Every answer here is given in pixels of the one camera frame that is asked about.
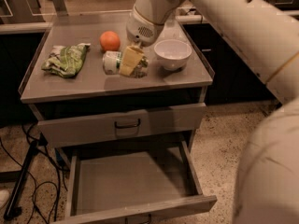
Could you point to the grey drawer cabinet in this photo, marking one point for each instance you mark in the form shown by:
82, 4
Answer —
93, 92

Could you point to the black floor stand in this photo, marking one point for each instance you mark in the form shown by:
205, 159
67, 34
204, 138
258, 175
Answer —
12, 209

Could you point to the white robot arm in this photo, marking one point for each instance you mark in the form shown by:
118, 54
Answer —
267, 40

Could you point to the white green 7up can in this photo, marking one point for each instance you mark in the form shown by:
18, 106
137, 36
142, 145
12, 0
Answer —
114, 63

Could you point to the grey top drawer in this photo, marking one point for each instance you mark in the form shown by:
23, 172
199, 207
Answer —
112, 126

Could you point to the grey open middle drawer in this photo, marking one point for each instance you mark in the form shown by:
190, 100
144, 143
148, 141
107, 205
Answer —
133, 183

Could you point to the orange fruit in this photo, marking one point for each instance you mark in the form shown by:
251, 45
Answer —
109, 41

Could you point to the green chip bag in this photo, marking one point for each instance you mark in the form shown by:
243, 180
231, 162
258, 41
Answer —
66, 61

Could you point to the white bowl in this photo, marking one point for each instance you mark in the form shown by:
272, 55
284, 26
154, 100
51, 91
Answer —
172, 54

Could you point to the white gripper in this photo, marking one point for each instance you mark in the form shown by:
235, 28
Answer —
140, 31

